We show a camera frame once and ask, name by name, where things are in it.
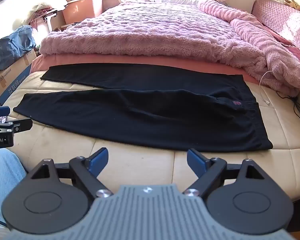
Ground white charging cable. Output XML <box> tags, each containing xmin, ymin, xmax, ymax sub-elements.
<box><xmin>259</xmin><ymin>70</ymin><xmax>275</xmax><ymax>105</ymax></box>

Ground small folding table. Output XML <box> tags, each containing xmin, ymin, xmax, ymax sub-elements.
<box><xmin>31</xmin><ymin>9</ymin><xmax>59</xmax><ymax>33</ymax></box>

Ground cardboard box with blue print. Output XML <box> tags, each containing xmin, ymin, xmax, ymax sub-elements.
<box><xmin>0</xmin><ymin>49</ymin><xmax>38</xmax><ymax>106</ymax></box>

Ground black pants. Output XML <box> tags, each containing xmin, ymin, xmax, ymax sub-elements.
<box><xmin>13</xmin><ymin>63</ymin><xmax>273</xmax><ymax>153</ymax></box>

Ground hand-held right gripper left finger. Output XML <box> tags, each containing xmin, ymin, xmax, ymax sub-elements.
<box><xmin>27</xmin><ymin>147</ymin><xmax>113</xmax><ymax>198</ymax></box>

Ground salmon pink sheet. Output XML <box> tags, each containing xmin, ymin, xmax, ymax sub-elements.
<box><xmin>30</xmin><ymin>54</ymin><xmax>261</xmax><ymax>84</ymax></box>

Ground pile of white clothes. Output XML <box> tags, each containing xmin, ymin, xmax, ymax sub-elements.
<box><xmin>27</xmin><ymin>0</ymin><xmax>68</xmax><ymax>23</ymax></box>

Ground black cable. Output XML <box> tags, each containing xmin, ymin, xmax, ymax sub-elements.
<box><xmin>276</xmin><ymin>89</ymin><xmax>300</xmax><ymax>126</ymax></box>

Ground pink quilted headboard cover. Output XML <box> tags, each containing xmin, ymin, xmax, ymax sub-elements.
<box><xmin>251</xmin><ymin>0</ymin><xmax>300</xmax><ymax>58</ymax></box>

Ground dark pink sheet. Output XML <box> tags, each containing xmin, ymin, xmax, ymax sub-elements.
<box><xmin>261</xmin><ymin>22</ymin><xmax>300</xmax><ymax>62</ymax></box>

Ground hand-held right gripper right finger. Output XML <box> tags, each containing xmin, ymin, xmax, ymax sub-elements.
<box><xmin>183</xmin><ymin>149</ymin><xmax>270</xmax><ymax>198</ymax></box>

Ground cream mattress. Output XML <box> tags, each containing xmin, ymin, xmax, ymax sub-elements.
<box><xmin>0</xmin><ymin>70</ymin><xmax>300</xmax><ymax>203</ymax></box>

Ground pink fluffy blanket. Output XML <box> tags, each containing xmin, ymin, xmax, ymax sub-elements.
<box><xmin>39</xmin><ymin>0</ymin><xmax>300</xmax><ymax>98</ymax></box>

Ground person's leg in jeans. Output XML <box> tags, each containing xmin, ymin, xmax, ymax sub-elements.
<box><xmin>0</xmin><ymin>148</ymin><xmax>28</xmax><ymax>227</ymax></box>

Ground stuffed toy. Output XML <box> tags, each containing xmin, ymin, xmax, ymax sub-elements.
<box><xmin>275</xmin><ymin>0</ymin><xmax>300</xmax><ymax>12</ymax></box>

